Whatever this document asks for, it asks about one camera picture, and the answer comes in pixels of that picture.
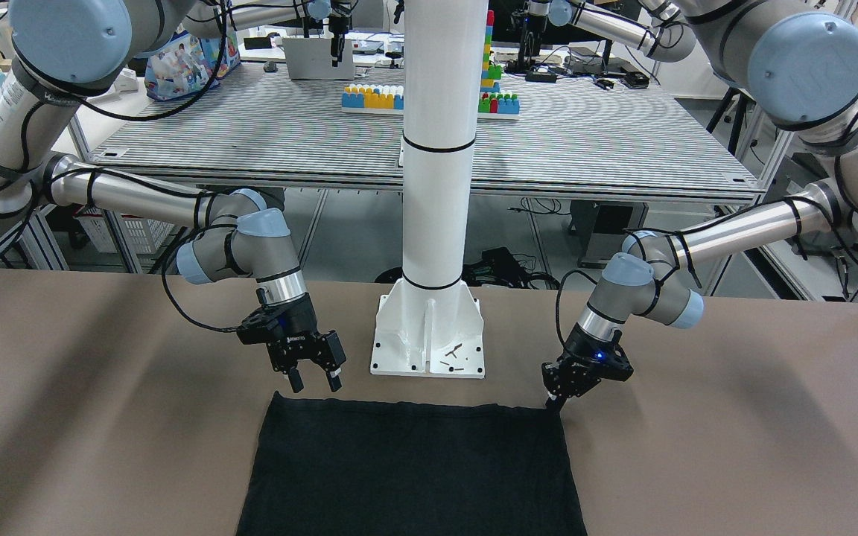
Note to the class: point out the colourful toy brick row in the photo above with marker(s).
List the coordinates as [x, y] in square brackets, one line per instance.
[366, 98]

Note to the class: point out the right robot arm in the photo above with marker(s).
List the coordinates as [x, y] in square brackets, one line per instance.
[68, 52]

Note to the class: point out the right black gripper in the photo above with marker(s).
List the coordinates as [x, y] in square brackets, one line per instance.
[297, 325]

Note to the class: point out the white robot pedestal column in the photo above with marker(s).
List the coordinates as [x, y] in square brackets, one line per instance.
[430, 324]

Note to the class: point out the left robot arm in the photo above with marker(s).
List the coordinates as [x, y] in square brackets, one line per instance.
[799, 65]

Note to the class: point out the colourful printed bag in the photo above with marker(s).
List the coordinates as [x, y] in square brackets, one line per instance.
[183, 66]

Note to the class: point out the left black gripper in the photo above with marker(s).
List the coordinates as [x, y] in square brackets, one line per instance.
[570, 380]

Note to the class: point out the white plastic crate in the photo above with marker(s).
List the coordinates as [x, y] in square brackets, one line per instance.
[143, 236]

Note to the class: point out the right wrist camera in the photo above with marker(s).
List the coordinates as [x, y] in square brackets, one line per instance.
[261, 327]

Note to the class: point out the colourful toy brick tower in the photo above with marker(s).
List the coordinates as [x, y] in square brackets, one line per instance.
[494, 101]

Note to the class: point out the black t-shirt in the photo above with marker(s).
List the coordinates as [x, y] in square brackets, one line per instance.
[332, 467]

